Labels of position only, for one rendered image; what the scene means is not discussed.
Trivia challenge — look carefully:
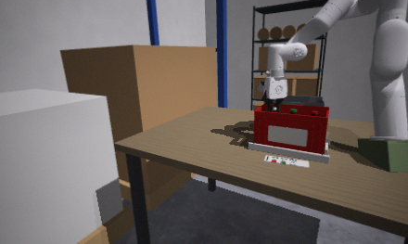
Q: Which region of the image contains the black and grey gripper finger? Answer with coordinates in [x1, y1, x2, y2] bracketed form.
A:
[261, 91, 274, 112]
[274, 97, 287, 113]

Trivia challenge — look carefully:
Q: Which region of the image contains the white paper pick list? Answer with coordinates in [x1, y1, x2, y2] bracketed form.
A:
[264, 156, 309, 168]

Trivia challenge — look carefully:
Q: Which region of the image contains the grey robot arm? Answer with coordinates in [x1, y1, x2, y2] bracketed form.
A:
[265, 0, 408, 140]

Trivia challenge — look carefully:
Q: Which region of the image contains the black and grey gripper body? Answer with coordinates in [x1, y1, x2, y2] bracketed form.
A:
[263, 75, 287, 99]

